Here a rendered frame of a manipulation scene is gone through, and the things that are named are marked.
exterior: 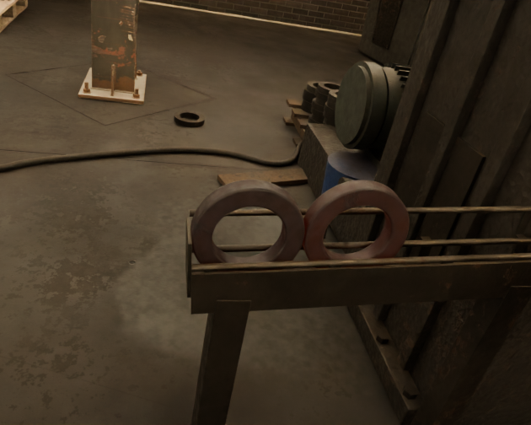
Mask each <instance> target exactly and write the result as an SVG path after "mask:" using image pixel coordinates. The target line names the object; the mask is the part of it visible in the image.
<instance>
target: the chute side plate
mask: <svg viewBox="0 0 531 425"><path fill-rule="evenodd" d="M511 286H531V261H491V262H467V263H448V264H420V265H398V266H351V267H331V268H304V269H281V270H258V271H235V272H192V273H191V302H190V313H191V314H192V315H193V314H210V313H214V312H215V307H216V302H217V300H251V305H250V309H249V311H257V310H274V309H304V308H320V307H336V306H352V305H368V304H399V303H414V302H431V301H447V300H463V299H493V298H504V297H505V295H506V294H507V291H508V289H509V288H510V287H511Z"/></svg>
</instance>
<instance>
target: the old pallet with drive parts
mask: <svg viewBox="0 0 531 425"><path fill-rule="evenodd" d="M27 7H28V0H4V1H1V0H0V33H1V32H2V31H3V30H4V29H5V28H6V27H7V26H8V25H9V24H10V23H11V22H12V21H13V20H14V19H15V18H16V17H17V16H18V15H19V14H20V13H22V12H23V11H24V10H25V9H26V8H27Z"/></svg>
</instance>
